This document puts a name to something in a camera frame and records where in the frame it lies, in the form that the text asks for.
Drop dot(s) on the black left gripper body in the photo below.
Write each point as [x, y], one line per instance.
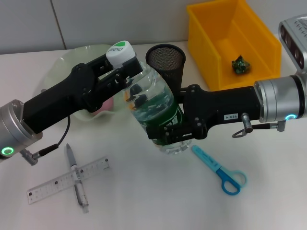
[60, 100]

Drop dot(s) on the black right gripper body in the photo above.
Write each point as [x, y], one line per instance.
[227, 105]

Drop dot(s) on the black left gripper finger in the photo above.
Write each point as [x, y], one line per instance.
[98, 60]
[129, 68]

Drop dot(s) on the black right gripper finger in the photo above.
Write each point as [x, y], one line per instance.
[172, 134]
[183, 92]

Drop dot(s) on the clear plastic water bottle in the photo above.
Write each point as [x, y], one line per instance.
[153, 100]

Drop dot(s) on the green plastic wrapper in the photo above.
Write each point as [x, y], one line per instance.
[241, 64]

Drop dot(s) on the pink peach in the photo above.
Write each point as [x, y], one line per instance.
[106, 105]

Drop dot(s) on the blue scissors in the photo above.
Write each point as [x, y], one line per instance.
[211, 163]

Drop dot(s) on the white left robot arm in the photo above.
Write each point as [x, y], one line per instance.
[14, 124]

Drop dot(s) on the black mesh pen holder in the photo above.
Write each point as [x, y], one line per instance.
[168, 62]

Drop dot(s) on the green glass fruit plate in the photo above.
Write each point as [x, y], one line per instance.
[62, 64]

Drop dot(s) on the grey pen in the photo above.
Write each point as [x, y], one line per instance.
[72, 160]

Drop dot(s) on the transparent plastic ruler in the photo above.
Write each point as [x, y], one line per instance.
[48, 189]

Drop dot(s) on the yellow plastic bin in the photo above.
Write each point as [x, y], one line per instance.
[206, 43]

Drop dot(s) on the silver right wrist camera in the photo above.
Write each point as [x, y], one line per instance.
[295, 43]

